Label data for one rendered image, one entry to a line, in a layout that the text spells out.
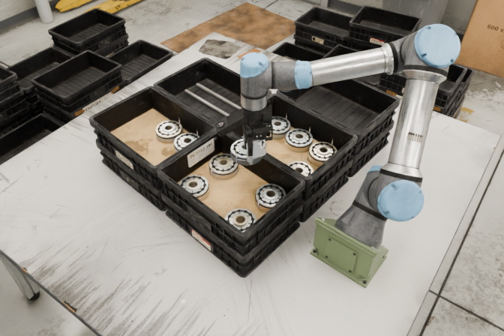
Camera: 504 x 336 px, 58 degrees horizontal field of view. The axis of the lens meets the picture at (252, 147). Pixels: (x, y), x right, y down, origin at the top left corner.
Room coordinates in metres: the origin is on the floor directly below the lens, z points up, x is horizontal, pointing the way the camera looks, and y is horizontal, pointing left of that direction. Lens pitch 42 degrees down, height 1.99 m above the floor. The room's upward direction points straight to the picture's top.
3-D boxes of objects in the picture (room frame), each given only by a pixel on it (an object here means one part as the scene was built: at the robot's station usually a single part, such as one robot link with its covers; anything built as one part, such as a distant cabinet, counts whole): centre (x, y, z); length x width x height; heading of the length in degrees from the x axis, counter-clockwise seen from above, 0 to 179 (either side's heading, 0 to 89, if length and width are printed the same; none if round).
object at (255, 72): (1.06, -0.01, 1.29); 0.09 x 0.08 x 0.11; 92
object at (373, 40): (2.77, -0.87, 0.37); 0.42 x 0.34 x 0.46; 55
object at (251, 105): (1.06, 0.00, 1.22); 0.08 x 0.08 x 0.05
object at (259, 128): (1.06, -0.01, 1.14); 0.09 x 0.08 x 0.12; 100
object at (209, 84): (1.53, 0.16, 0.87); 0.40 x 0.30 x 0.11; 47
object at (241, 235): (1.03, 0.07, 0.92); 0.40 x 0.30 x 0.02; 47
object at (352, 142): (1.25, -0.13, 0.92); 0.40 x 0.30 x 0.02; 47
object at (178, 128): (1.36, 0.32, 0.86); 0.10 x 0.10 x 0.01
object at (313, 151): (1.23, -0.26, 0.86); 0.10 x 0.10 x 0.01
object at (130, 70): (2.49, 0.74, 0.31); 0.40 x 0.30 x 0.34; 145
